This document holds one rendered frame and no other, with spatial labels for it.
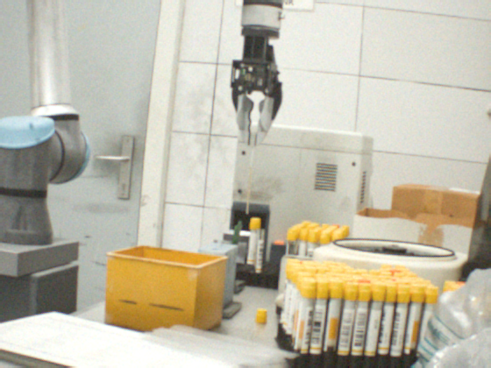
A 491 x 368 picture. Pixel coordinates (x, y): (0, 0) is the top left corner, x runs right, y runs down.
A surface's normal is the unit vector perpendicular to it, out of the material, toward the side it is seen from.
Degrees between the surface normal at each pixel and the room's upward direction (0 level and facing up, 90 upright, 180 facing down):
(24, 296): 90
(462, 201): 88
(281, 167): 90
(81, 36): 90
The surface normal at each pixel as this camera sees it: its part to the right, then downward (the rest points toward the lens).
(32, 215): 0.62, -0.21
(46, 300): 0.97, 0.10
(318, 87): -0.22, 0.03
